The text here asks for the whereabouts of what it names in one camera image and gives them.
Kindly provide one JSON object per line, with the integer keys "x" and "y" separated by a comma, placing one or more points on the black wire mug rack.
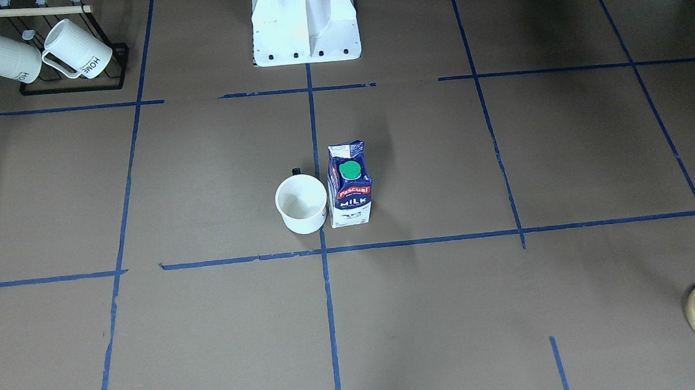
{"x": 30, "y": 22}

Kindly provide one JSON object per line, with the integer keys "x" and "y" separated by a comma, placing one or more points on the white pole base plate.
{"x": 275, "y": 46}

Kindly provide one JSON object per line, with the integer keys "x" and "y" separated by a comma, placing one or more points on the white ribbed mug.
{"x": 74, "y": 52}

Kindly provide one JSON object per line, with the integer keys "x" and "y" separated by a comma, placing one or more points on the white smiley face mug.
{"x": 301, "y": 202}

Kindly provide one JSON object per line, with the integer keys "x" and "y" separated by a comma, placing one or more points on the blue Pascual milk carton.
{"x": 350, "y": 186}

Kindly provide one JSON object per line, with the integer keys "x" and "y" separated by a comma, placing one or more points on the white camera pole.
{"x": 311, "y": 16}

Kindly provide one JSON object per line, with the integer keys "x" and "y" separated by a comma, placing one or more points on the white mug on rack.
{"x": 19, "y": 61}

